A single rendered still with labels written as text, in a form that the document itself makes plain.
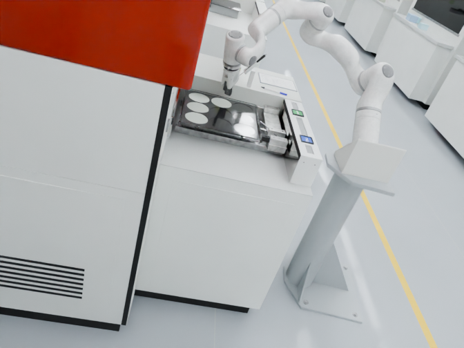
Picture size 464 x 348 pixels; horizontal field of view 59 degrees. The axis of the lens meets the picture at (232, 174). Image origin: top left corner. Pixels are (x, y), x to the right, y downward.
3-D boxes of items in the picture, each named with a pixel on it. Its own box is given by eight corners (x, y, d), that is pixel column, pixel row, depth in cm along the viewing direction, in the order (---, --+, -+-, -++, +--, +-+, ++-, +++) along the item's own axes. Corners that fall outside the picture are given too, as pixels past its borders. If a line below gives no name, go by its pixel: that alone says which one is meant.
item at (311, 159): (289, 183, 169) (301, 155, 162) (275, 122, 215) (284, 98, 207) (310, 187, 171) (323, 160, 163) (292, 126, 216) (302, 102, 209)
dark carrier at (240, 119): (180, 122, 172) (180, 121, 171) (186, 90, 200) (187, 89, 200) (258, 140, 177) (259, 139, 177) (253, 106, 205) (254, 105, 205)
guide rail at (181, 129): (174, 131, 179) (175, 126, 177) (174, 129, 180) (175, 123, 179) (282, 156, 187) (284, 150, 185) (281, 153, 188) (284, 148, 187)
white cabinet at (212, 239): (132, 300, 200) (159, 165, 156) (159, 186, 280) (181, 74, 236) (257, 320, 210) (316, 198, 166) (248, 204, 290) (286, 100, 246)
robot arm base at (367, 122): (377, 159, 202) (381, 123, 206) (391, 148, 183) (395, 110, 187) (339, 152, 203) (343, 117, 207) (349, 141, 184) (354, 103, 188)
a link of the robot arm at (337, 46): (380, 93, 195) (360, 103, 210) (393, 76, 199) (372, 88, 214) (306, 18, 189) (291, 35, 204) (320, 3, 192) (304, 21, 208)
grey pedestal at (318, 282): (349, 266, 263) (412, 162, 219) (361, 324, 226) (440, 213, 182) (273, 246, 260) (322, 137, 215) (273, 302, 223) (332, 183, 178)
